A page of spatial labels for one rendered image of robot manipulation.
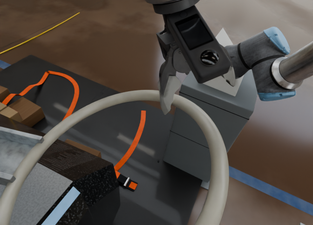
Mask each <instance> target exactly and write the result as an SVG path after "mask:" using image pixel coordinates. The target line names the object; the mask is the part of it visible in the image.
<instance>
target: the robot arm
mask: <svg viewBox="0 0 313 225"><path fill-rule="evenodd" d="M145 1H146V2H147V3H150V4H152V5H153V8H154V11H155V13H157V14H162V15H163V19H164V23H165V25H164V30H163V31H161V32H158V33H156V35H157V38H158V41H159V45H160V48H161V51H162V54H163V58H164V59H165V62H164V63H163V64H162V65H161V67H160V71H159V81H158V89H159V94H160V105H161V109H162V111H163V113H164V115H167V114H168V113H169V112H170V111H171V108H170V106H171V104H172V102H173V101H174V93H175V92H176V91H177V90H178V89H179V87H180V84H181V82H180V80H179V79H178V78H177V77H176V72H179V73H185V74H186V75H188V74H189V72H190V71H192V72H193V74H194V76H195V78H196V80H197V82H198V83H200V84H202V83H204V82H207V81H209V80H212V79H214V78H216V77H219V76H222V77H223V78H224V79H226V81H227V82H228V83H229V84H230V85H231V86H233V87H234V86H235V79H238V78H240V77H242V76H243V75H244V74H245V73H246V72H248V71H249V70H250V69H251V70H252V73H253V77H254V80H255V84H256V88H257V93H258V95H259V98H260V100H262V101H275V100H281V99H286V98H289V97H293V96H295V95H296V91H295V89H296V88H298V87H299V86H300V85H301V84H302V82H303V80H304V79H306V78H308V77H310V76H312V75H313V41H312V42H310V43H309V44H307V45H306V46H304V47H303V48H301V49H300V50H298V51H297V52H295V53H294V54H292V55H291V56H289V57H285V55H288V54H289V53H290V48H289V45H288V43H287V40H286V38H285V37H284V35H283V34H282V32H281V31H280V30H279V29H278V28H277V27H271V28H268V29H266V30H264V31H262V32H260V33H258V34H256V35H254V36H252V37H250V38H249V39H247V40H245V41H243V42H241V43H239V44H234V45H228V46H225V47H224V46H222V45H221V44H219V42H218V41H217V39H216V37H215V36H214V34H213V33H212V31H211V30H210V28H209V27H208V25H207V23H206V22H205V20H204V19H203V17H202V15H201V14H200V12H199V11H198V9H197V8H196V6H195V4H196V3H198V2H199V1H200V0H145ZM163 33H164V34H163Z"/></svg>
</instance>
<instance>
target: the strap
mask: <svg viewBox="0 0 313 225"><path fill-rule="evenodd" d="M48 74H54V75H60V76H63V77H65V78H67V79H68V80H70V81H71V82H72V84H73V86H74V88H75V94H74V98H73V101H72V103H71V106H70V108H69V110H68V112H67V114H66V115H65V117H64V118H63V120H64V119H65V118H67V117H68V116H70V115H71V114H72V112H73V110H74V108H75V106H76V103H77V100H78V97H79V87H78V84H77V82H76V81H75V80H74V79H73V78H72V77H70V76H68V75H66V74H63V73H59V72H54V71H48V72H45V74H44V76H43V77H42V79H41V80H40V81H39V82H38V83H37V84H34V85H30V86H28V87H27V88H25V89H24V90H23V91H22V92H21V93H20V94H10V95H9V96H8V97H7V98H6V99H5V100H4V101H3V102H2V103H3V104H5V105H7V103H8V102H9V101H10V100H11V99H12V98H13V97H14V96H15V95H19V96H23V95H25V94H26V93H27V92H28V91H29V90H30V89H31V88H32V87H34V86H36V85H41V84H43V83H44V81H45V80H46V78H47V76H48ZM145 118H146V111H144V110H141V121H140V125H139V128H138V131H137V134H136V136H135V139H134V141H133V143H132V144H131V146H130V148H129V149H128V151H127V152H126V154H125V155H124V156H123V158H122V159H121V160H120V161H119V162H118V163H117V164H116V165H115V167H114V169H115V170H116V171H118V170H119V169H120V168H121V167H122V166H123V165H124V164H125V162H126V161H127V160H128V158H129V157H130V156H131V154H132V153H133V151H134V149H135V148H136V146H137V144H138V142H139V139H140V137H141V134H142V131H143V128H144V124H145Z"/></svg>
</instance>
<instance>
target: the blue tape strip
mask: <svg viewBox="0 0 313 225"><path fill-rule="evenodd" d="M79 194H80V192H79V191H78V190H77V189H76V188H75V187H72V189H71V190H70V191H69V192H68V193H67V195H66V196H65V197H64V198H63V199H62V201H61V202H60V203H59V204H58V205H57V206H56V207H55V209H54V210H53V211H52V212H51V213H50V215H49V216H48V217H47V218H46V220H45V221H44V222H43V223H42V224H41V225H55V224H56V223H57V222H58V221H59V219H60V218H61V217H62V216H63V214H64V213H65V212H66V210H67V209H68V208H69V207H70V206H71V204H72V203H73V202H74V200H75V199H76V198H77V197H78V195H79Z"/></svg>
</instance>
